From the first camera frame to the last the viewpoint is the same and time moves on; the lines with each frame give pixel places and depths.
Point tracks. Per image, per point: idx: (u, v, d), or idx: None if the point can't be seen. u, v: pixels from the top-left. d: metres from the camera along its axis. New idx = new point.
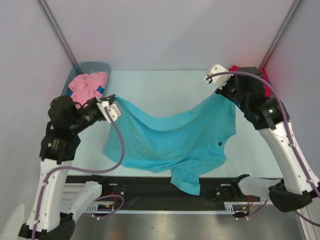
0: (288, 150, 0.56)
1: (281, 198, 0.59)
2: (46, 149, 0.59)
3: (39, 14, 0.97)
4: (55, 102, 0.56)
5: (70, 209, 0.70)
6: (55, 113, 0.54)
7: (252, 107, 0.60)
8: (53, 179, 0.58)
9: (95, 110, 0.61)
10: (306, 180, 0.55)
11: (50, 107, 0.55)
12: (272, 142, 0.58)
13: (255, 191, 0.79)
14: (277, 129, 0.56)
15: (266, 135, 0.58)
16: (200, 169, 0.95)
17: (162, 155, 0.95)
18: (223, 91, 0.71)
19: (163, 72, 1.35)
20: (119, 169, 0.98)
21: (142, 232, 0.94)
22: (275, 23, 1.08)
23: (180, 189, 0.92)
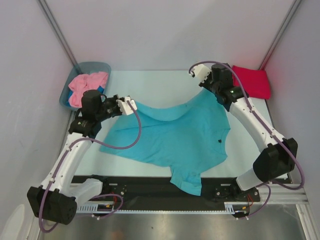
0: (250, 115, 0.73)
1: (261, 165, 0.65)
2: (73, 128, 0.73)
3: (39, 15, 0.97)
4: (87, 92, 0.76)
5: (73, 193, 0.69)
6: (88, 99, 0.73)
7: (222, 91, 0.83)
8: (76, 147, 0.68)
9: (115, 106, 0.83)
10: (269, 135, 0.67)
11: (84, 95, 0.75)
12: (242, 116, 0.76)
13: (248, 181, 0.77)
14: (238, 102, 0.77)
15: (234, 111, 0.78)
16: (199, 166, 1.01)
17: (163, 143, 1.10)
18: (205, 84, 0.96)
19: (161, 72, 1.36)
20: (120, 169, 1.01)
21: (142, 232, 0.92)
22: (275, 24, 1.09)
23: (181, 189, 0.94)
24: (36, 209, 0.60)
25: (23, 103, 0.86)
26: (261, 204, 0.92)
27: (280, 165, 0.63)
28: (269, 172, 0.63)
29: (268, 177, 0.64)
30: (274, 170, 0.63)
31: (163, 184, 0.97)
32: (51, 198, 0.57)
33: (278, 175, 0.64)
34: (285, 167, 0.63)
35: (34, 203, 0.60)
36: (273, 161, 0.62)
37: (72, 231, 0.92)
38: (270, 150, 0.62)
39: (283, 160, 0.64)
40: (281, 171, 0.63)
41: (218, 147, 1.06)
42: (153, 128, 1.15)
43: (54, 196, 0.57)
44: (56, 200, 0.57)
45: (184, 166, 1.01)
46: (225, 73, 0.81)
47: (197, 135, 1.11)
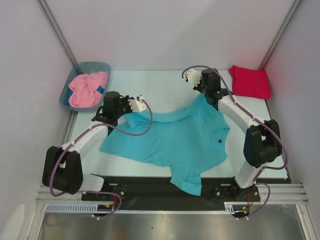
0: (234, 107, 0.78)
1: (249, 148, 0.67)
2: (95, 119, 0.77)
3: (39, 14, 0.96)
4: (110, 92, 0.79)
5: None
6: (109, 98, 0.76)
7: (210, 94, 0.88)
8: (96, 129, 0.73)
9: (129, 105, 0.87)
10: (251, 119, 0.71)
11: (107, 94, 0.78)
12: (228, 109, 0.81)
13: (245, 175, 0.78)
14: (223, 98, 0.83)
15: (220, 106, 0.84)
16: (199, 166, 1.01)
17: (163, 144, 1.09)
18: (198, 88, 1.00)
19: (161, 72, 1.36)
20: (120, 169, 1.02)
21: (142, 232, 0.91)
22: (274, 25, 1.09)
23: (181, 189, 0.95)
24: (47, 169, 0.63)
25: (23, 103, 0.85)
26: (261, 204, 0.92)
27: (268, 148, 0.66)
28: (256, 152, 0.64)
29: (257, 158, 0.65)
30: (261, 150, 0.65)
31: (163, 184, 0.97)
32: (68, 158, 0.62)
33: (266, 157, 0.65)
34: (271, 148, 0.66)
35: (49, 161, 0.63)
36: (258, 139, 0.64)
37: (72, 231, 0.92)
38: (253, 129, 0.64)
39: (267, 143, 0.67)
40: (268, 153, 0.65)
41: (218, 147, 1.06)
42: (153, 128, 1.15)
43: (70, 157, 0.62)
44: (72, 160, 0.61)
45: (183, 165, 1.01)
46: (213, 77, 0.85)
47: (196, 135, 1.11)
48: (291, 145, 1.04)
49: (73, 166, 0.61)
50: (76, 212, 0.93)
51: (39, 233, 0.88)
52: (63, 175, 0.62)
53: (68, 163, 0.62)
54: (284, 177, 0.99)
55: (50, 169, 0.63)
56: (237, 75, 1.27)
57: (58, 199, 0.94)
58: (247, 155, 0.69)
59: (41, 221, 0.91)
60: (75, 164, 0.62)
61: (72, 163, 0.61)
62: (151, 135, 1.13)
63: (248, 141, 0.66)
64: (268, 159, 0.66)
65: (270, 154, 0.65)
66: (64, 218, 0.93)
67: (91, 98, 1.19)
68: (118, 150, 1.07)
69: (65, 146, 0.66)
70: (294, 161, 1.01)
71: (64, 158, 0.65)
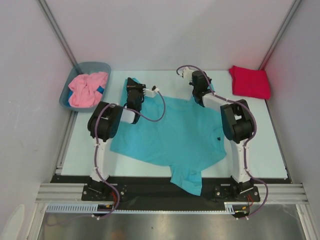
0: (214, 99, 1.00)
1: (226, 124, 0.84)
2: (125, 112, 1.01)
3: (39, 14, 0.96)
4: (131, 95, 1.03)
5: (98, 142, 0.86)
6: (132, 101, 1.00)
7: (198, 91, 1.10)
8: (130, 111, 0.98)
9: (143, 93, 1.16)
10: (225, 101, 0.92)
11: (129, 97, 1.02)
12: (211, 102, 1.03)
13: (237, 165, 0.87)
14: (207, 95, 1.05)
15: (206, 101, 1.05)
16: (200, 164, 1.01)
17: (163, 142, 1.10)
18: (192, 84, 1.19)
19: (161, 72, 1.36)
20: (120, 170, 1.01)
21: (142, 232, 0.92)
22: (274, 24, 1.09)
23: (182, 188, 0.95)
24: (96, 113, 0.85)
25: (23, 103, 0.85)
26: (260, 204, 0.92)
27: (243, 124, 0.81)
28: (231, 126, 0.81)
29: (233, 132, 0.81)
30: (235, 124, 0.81)
31: (163, 184, 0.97)
32: (114, 110, 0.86)
33: (241, 131, 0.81)
34: (246, 124, 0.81)
35: (98, 108, 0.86)
36: (231, 114, 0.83)
37: (72, 230, 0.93)
38: (227, 106, 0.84)
39: (242, 120, 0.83)
40: (242, 128, 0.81)
41: (218, 144, 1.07)
42: (151, 130, 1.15)
43: (116, 109, 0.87)
44: (117, 112, 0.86)
45: (183, 163, 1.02)
46: (201, 79, 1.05)
47: (195, 133, 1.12)
48: (291, 144, 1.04)
49: (117, 114, 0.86)
50: (75, 212, 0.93)
51: (39, 233, 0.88)
52: (105, 121, 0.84)
53: (114, 113, 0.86)
54: (284, 177, 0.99)
55: (97, 114, 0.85)
56: (236, 75, 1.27)
57: (58, 200, 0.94)
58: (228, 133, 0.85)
59: (42, 221, 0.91)
60: (118, 114, 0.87)
61: (117, 113, 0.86)
62: (151, 133, 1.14)
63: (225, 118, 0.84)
64: (244, 133, 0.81)
65: (245, 128, 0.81)
66: (64, 218, 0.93)
67: (91, 98, 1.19)
68: (118, 150, 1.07)
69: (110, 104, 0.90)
70: (294, 161, 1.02)
71: (109, 110, 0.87)
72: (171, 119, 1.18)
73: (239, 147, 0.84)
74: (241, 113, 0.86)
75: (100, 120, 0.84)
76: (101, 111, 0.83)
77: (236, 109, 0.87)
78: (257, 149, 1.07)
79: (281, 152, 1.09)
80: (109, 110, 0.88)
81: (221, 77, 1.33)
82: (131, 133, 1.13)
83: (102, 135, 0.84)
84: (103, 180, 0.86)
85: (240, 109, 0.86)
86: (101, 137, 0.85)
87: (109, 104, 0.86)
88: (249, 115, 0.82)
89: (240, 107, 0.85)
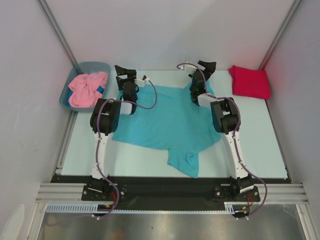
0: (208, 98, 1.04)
1: (215, 118, 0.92)
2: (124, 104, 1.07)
3: (39, 14, 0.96)
4: (126, 85, 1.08)
5: (100, 139, 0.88)
6: (127, 92, 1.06)
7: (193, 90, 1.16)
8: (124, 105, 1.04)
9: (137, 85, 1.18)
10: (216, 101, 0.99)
11: (124, 87, 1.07)
12: (205, 101, 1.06)
13: (232, 160, 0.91)
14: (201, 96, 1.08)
15: (199, 99, 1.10)
16: (196, 146, 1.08)
17: (160, 129, 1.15)
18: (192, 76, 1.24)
19: (160, 72, 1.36)
20: (120, 169, 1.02)
21: (142, 232, 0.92)
22: (275, 24, 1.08)
23: (180, 169, 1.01)
24: (96, 110, 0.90)
25: (23, 103, 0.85)
26: (259, 204, 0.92)
27: (230, 119, 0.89)
28: (219, 120, 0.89)
29: (220, 125, 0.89)
30: (223, 118, 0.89)
31: (161, 167, 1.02)
32: (112, 105, 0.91)
33: (227, 125, 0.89)
34: (232, 118, 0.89)
35: (98, 105, 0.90)
36: (219, 110, 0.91)
37: (72, 230, 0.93)
38: (215, 102, 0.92)
39: (230, 115, 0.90)
40: (229, 122, 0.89)
41: (212, 128, 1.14)
42: (148, 117, 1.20)
43: (114, 105, 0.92)
44: (115, 107, 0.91)
45: (180, 146, 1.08)
46: (200, 83, 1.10)
47: (191, 118, 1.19)
48: (291, 144, 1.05)
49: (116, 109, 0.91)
50: (75, 212, 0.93)
51: (39, 233, 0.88)
52: (105, 117, 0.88)
53: (113, 109, 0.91)
54: (284, 177, 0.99)
55: (97, 111, 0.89)
56: (237, 75, 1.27)
57: (58, 199, 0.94)
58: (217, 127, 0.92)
59: (42, 221, 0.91)
60: (117, 109, 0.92)
61: (116, 108, 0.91)
62: (148, 121, 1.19)
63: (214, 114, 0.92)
64: (230, 126, 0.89)
65: (231, 122, 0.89)
66: (64, 218, 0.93)
67: (91, 98, 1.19)
68: (118, 137, 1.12)
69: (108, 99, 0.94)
70: (294, 161, 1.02)
71: (108, 106, 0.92)
72: (168, 108, 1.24)
73: (229, 138, 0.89)
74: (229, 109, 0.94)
75: (101, 116, 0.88)
76: (101, 107, 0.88)
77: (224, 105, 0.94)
78: (257, 149, 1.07)
79: (282, 152, 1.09)
80: (108, 106, 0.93)
81: (221, 77, 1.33)
82: (129, 124, 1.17)
83: (104, 129, 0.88)
84: (103, 176, 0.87)
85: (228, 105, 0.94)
86: (103, 132, 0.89)
87: (107, 100, 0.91)
88: (235, 110, 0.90)
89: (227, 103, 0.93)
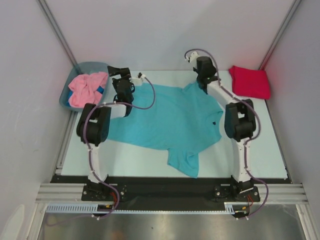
0: (219, 89, 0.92)
1: (228, 122, 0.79)
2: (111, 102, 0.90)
3: (39, 14, 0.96)
4: (121, 83, 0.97)
5: (90, 148, 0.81)
6: (121, 90, 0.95)
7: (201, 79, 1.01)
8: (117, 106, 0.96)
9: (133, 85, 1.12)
10: (231, 98, 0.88)
11: (118, 85, 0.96)
12: (214, 91, 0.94)
13: (237, 164, 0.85)
14: (212, 83, 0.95)
15: (209, 88, 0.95)
16: (196, 147, 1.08)
17: (159, 129, 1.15)
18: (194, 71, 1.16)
19: (161, 72, 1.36)
20: (119, 169, 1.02)
21: (142, 232, 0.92)
22: (275, 24, 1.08)
23: (180, 169, 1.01)
24: (83, 118, 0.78)
25: (23, 103, 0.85)
26: (260, 204, 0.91)
27: (245, 124, 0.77)
28: (233, 125, 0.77)
29: (234, 131, 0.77)
30: (237, 123, 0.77)
31: (161, 167, 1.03)
32: (101, 111, 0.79)
33: (242, 131, 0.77)
34: (247, 123, 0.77)
35: (86, 111, 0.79)
36: (234, 114, 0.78)
37: (72, 230, 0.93)
38: (231, 105, 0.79)
39: (244, 120, 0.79)
40: (243, 128, 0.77)
41: (213, 128, 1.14)
42: (147, 118, 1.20)
43: (103, 111, 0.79)
44: (105, 113, 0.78)
45: (180, 147, 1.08)
46: (206, 64, 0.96)
47: (190, 119, 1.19)
48: (291, 144, 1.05)
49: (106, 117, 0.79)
50: (75, 212, 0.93)
51: (39, 233, 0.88)
52: (94, 125, 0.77)
53: (102, 115, 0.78)
54: (284, 177, 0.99)
55: (84, 118, 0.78)
56: (237, 75, 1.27)
57: (58, 200, 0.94)
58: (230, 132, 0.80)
59: (42, 221, 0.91)
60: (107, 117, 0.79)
61: (105, 115, 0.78)
62: (148, 121, 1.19)
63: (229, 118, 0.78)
64: (244, 132, 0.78)
65: (246, 127, 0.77)
66: (64, 218, 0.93)
67: (91, 98, 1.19)
68: (117, 137, 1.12)
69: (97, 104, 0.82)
70: (294, 161, 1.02)
71: (97, 112, 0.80)
72: (168, 108, 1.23)
73: (239, 145, 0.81)
74: (244, 112, 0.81)
75: (88, 125, 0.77)
76: (88, 115, 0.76)
77: (240, 108, 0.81)
78: (257, 149, 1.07)
79: (282, 152, 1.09)
80: (97, 111, 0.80)
81: (221, 77, 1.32)
82: (128, 124, 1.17)
83: (93, 139, 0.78)
84: (101, 181, 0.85)
85: (244, 108, 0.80)
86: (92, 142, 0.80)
87: (96, 106, 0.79)
88: (253, 116, 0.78)
89: (244, 106, 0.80)
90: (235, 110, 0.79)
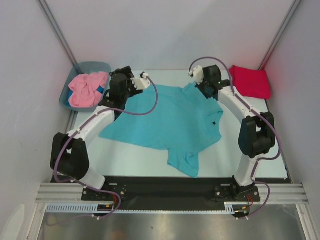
0: (233, 98, 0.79)
1: (244, 138, 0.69)
2: (102, 105, 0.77)
3: (39, 14, 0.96)
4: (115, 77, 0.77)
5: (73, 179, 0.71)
6: (115, 83, 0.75)
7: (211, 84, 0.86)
8: (103, 115, 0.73)
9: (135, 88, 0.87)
10: (248, 110, 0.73)
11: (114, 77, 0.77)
12: (226, 99, 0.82)
13: (242, 171, 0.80)
14: (223, 89, 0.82)
15: (220, 96, 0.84)
16: (196, 147, 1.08)
17: (159, 129, 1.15)
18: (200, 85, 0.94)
19: (161, 72, 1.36)
20: (119, 169, 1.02)
21: (142, 232, 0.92)
22: (275, 24, 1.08)
23: (180, 169, 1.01)
24: (54, 154, 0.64)
25: (23, 103, 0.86)
26: (260, 204, 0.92)
27: (262, 140, 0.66)
28: (250, 142, 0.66)
29: (251, 147, 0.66)
30: (255, 140, 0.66)
31: (161, 167, 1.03)
32: (74, 146, 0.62)
33: (260, 148, 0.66)
34: (266, 139, 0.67)
35: (56, 146, 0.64)
36: (252, 129, 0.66)
37: (72, 230, 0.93)
38: (249, 120, 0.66)
39: (262, 135, 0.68)
40: (261, 144, 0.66)
41: (213, 128, 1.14)
42: (148, 118, 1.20)
43: (77, 144, 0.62)
44: (78, 146, 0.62)
45: (180, 146, 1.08)
46: (214, 69, 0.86)
47: (190, 119, 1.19)
48: (291, 144, 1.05)
49: (80, 153, 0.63)
50: (75, 212, 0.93)
51: (39, 233, 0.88)
52: (69, 160, 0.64)
53: (74, 149, 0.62)
54: (284, 177, 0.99)
55: (57, 155, 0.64)
56: (237, 74, 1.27)
57: (58, 199, 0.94)
58: (245, 149, 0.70)
59: (42, 221, 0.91)
60: (81, 151, 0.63)
61: (79, 151, 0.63)
62: (148, 121, 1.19)
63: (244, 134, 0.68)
64: (262, 149, 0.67)
65: (264, 144, 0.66)
66: (64, 218, 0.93)
67: (91, 98, 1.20)
68: (118, 137, 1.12)
69: (70, 133, 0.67)
70: (294, 161, 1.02)
71: (70, 144, 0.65)
72: (168, 108, 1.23)
73: (252, 160, 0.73)
74: (262, 126, 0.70)
75: (62, 161, 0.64)
76: (58, 156, 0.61)
77: (258, 121, 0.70)
78: None
79: (282, 152, 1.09)
80: (70, 143, 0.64)
81: None
82: (128, 124, 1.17)
83: (70, 175, 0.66)
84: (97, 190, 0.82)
85: (262, 122, 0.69)
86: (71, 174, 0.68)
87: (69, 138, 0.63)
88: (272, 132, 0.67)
89: (262, 120, 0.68)
90: (254, 124, 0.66)
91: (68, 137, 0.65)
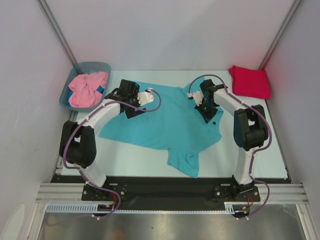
0: (227, 97, 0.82)
1: (237, 130, 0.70)
2: (108, 98, 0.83)
3: (39, 14, 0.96)
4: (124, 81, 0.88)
5: (80, 169, 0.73)
6: (126, 81, 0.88)
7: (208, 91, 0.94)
8: (109, 107, 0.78)
9: (139, 104, 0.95)
10: (240, 104, 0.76)
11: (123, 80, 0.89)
12: (221, 99, 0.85)
13: (240, 168, 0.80)
14: (218, 90, 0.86)
15: (215, 99, 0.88)
16: (196, 147, 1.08)
17: (159, 129, 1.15)
18: (199, 106, 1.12)
19: (161, 72, 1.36)
20: (120, 169, 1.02)
21: (142, 232, 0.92)
22: (275, 24, 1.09)
23: (180, 170, 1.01)
24: (63, 141, 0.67)
25: (23, 103, 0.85)
26: (260, 204, 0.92)
27: (255, 132, 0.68)
28: (243, 133, 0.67)
29: (244, 140, 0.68)
30: (248, 131, 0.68)
31: (161, 167, 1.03)
32: (83, 132, 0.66)
33: (253, 139, 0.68)
34: (258, 131, 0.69)
35: (65, 133, 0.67)
36: (244, 120, 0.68)
37: (72, 230, 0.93)
38: (240, 111, 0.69)
39: (255, 127, 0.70)
40: (255, 136, 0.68)
41: (213, 128, 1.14)
42: (148, 118, 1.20)
43: (86, 130, 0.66)
44: (87, 132, 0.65)
45: (180, 147, 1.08)
46: (209, 81, 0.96)
47: (190, 119, 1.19)
48: (291, 144, 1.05)
49: (88, 140, 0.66)
50: (75, 212, 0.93)
51: (39, 233, 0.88)
52: (78, 147, 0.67)
53: (83, 135, 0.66)
54: (284, 177, 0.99)
55: (65, 142, 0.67)
56: (237, 74, 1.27)
57: (58, 199, 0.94)
58: (238, 141, 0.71)
59: (42, 221, 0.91)
60: (90, 137, 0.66)
61: (88, 137, 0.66)
62: (148, 121, 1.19)
63: (236, 126, 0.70)
64: (255, 142, 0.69)
65: (257, 136, 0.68)
66: (64, 218, 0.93)
67: (91, 98, 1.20)
68: (118, 137, 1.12)
69: (79, 122, 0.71)
70: (294, 161, 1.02)
71: (79, 131, 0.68)
72: (168, 108, 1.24)
73: (247, 154, 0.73)
74: (254, 119, 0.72)
75: (71, 147, 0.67)
76: (68, 140, 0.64)
77: (250, 114, 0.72)
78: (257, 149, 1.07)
79: (282, 152, 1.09)
80: (80, 131, 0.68)
81: (221, 77, 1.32)
82: (128, 124, 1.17)
83: (77, 162, 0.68)
84: (98, 187, 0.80)
85: (254, 115, 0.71)
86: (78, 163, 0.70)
87: (79, 125, 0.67)
88: (264, 123, 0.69)
89: (255, 113, 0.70)
90: (246, 116, 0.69)
91: (77, 124, 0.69)
